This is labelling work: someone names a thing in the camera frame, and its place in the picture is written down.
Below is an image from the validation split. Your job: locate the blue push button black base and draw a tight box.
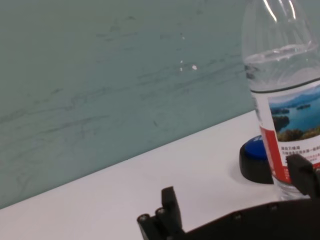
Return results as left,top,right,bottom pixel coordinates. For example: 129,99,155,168
238,134,275,186

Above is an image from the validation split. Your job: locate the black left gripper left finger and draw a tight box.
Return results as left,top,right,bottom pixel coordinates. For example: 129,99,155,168
136,185,187,240

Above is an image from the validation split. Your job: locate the clear water bottle red cap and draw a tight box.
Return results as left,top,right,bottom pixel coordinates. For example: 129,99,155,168
241,0,320,201

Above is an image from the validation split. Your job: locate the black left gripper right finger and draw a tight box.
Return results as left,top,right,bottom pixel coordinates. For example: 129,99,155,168
285,153,320,200

